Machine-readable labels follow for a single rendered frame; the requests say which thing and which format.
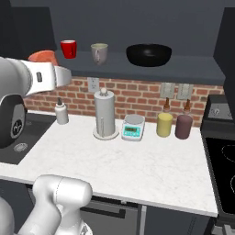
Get black hob stove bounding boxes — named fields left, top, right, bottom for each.
left=199, top=94, right=235, bottom=235

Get grey mug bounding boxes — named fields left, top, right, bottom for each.
left=90, top=42, right=109, bottom=65

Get dark red bottle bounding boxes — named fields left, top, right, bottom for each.
left=174, top=98, right=194, bottom=140

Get dark sink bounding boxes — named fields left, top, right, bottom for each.
left=0, top=112, right=58, bottom=166

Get white soap dispenser bottle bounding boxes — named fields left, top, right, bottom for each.
left=54, top=96, right=70, bottom=126

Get grey paper towel holder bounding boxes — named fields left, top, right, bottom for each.
left=92, top=87, right=120, bottom=141

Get dark grey open cabinet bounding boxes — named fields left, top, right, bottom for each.
left=8, top=0, right=227, bottom=87

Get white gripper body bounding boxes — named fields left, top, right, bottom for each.
left=52, top=64, right=73, bottom=91

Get orange bowl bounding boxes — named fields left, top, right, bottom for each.
left=28, top=50, right=60, bottom=66

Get white kitchen scale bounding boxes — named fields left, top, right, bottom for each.
left=120, top=114, right=146, bottom=142

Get red cup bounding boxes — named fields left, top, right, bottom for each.
left=60, top=39, right=77, bottom=60

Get black bowl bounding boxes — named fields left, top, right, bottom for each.
left=125, top=43, right=173, bottom=68

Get grey drawer front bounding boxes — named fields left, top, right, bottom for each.
left=78, top=197, right=140, bottom=235

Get black drawer handle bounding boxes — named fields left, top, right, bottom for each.
left=80, top=206, right=127, bottom=219

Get grey wall outlet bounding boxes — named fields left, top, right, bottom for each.
left=160, top=82, right=176, bottom=100
left=86, top=76, right=100, bottom=94
left=176, top=83, right=195, bottom=101

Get dark grey base cabinet door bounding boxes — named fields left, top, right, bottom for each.
left=0, top=178, right=35, bottom=235
left=143, top=205, right=213, bottom=235

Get yellow bottle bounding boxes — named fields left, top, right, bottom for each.
left=156, top=96, right=174, bottom=139

